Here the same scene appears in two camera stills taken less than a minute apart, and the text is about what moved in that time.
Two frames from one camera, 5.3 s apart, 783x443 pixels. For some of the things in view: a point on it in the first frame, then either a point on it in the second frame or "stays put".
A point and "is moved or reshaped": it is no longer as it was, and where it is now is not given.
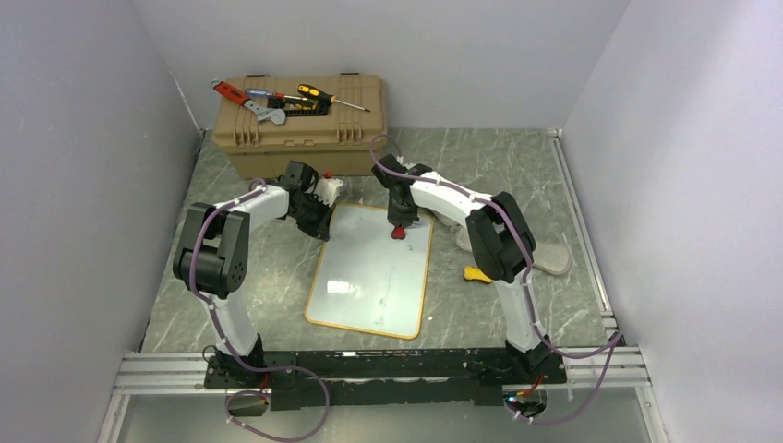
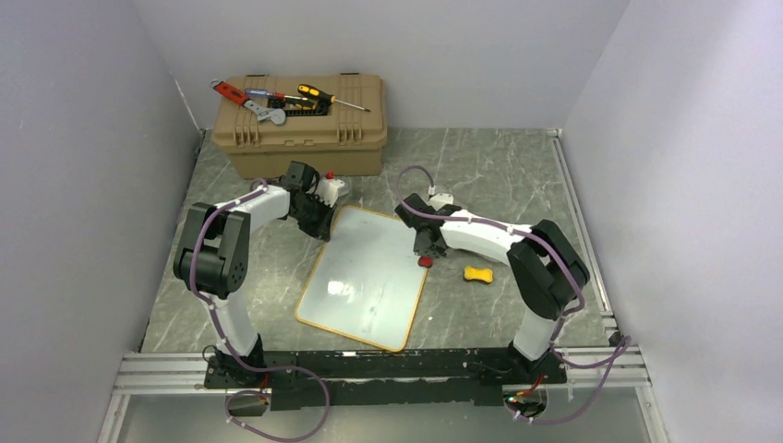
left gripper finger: x=317 y=225 stays put
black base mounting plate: x=300 y=379 stays put
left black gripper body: x=313 y=206 stays put
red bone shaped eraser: x=398 y=233 to x=426 y=261
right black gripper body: x=403 y=215 to x=421 y=249
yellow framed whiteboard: x=368 y=280 is moved or reshaped
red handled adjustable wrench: x=260 y=112 stays put
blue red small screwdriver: x=256 y=92 stays put
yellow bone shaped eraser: x=475 y=273 stays put
